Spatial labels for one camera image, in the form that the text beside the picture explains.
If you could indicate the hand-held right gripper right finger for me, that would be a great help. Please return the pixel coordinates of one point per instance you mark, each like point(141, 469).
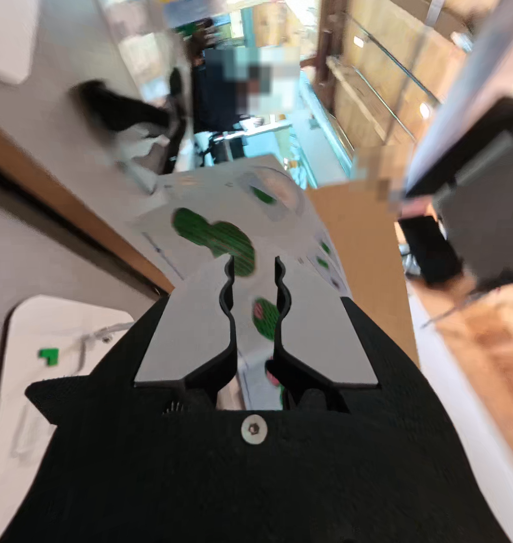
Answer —
point(324, 339)

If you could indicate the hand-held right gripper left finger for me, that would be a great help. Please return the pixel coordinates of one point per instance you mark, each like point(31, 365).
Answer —
point(184, 335)

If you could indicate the lego instruction booklet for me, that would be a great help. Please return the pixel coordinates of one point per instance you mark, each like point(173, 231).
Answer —
point(222, 199)

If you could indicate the green angled lego piece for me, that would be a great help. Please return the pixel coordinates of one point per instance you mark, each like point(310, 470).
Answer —
point(48, 356)

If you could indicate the wooden booklet stand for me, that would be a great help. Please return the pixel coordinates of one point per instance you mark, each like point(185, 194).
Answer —
point(366, 254)

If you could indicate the dark grey equipment box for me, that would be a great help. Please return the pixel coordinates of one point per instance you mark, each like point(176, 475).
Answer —
point(481, 220)

